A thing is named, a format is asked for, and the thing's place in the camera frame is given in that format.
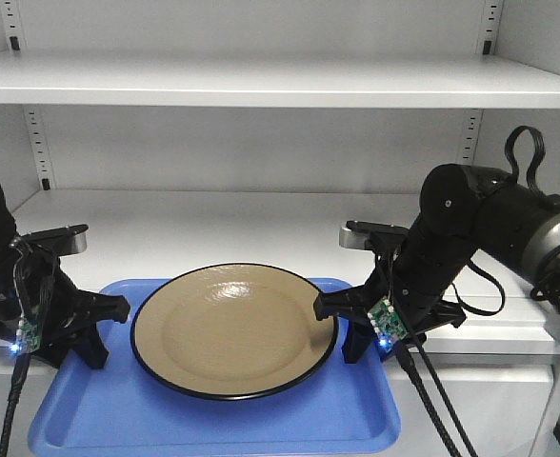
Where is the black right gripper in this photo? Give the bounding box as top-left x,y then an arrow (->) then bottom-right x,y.
313,223 -> 469,364

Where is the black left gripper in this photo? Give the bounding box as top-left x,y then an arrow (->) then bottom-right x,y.
0,237 -> 130,369

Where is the blue plastic tray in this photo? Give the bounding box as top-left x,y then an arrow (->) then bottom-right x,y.
27,276 -> 403,454

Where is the beige plate with black rim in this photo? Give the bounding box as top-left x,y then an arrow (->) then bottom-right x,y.
130,264 -> 339,401

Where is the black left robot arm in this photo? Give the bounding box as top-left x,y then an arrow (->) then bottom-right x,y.
0,185 -> 130,369

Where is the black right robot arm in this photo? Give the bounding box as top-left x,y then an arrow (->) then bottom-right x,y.
313,129 -> 560,364

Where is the white cabinet shelving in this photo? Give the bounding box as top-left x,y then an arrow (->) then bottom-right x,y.
0,0 -> 560,457

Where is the green right circuit board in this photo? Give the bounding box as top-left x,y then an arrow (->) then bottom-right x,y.
367,296 -> 409,355

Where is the green circuit board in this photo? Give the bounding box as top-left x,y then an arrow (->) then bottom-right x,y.
367,296 -> 409,355
10,318 -> 43,356

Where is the green left circuit board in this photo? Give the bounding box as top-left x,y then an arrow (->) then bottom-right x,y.
10,318 -> 43,356

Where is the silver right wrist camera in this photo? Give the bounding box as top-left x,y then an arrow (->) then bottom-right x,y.
339,220 -> 409,253

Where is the braided left cable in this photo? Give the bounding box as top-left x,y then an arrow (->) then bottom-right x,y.
0,351 -> 32,457

